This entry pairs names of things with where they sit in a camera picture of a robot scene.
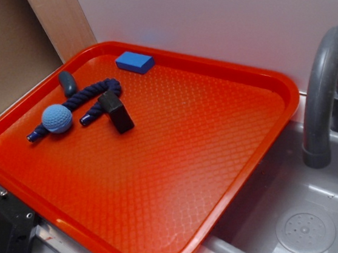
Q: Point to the dark grey oval object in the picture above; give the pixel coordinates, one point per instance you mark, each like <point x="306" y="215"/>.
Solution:
<point x="68" y="83"/>

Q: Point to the orange plastic tray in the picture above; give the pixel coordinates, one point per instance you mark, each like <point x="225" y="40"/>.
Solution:
<point x="201" y="127"/>

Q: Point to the grey plastic sink basin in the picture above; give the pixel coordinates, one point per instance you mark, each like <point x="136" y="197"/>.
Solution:
<point x="285" y="206"/>

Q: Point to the grey curved faucet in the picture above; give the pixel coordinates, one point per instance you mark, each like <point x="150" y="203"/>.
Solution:
<point x="321" y="108"/>

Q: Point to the blue rectangular block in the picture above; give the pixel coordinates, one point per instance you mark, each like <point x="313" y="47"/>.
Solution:
<point x="135" y="62"/>

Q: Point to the light wooden board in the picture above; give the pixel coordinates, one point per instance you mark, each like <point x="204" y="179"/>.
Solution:
<point x="65" y="24"/>

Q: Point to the black rectangular box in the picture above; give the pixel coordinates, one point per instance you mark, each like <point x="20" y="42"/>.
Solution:
<point x="116" y="111"/>

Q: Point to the light blue textured ball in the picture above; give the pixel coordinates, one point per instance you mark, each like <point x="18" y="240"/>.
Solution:
<point x="57" y="119"/>

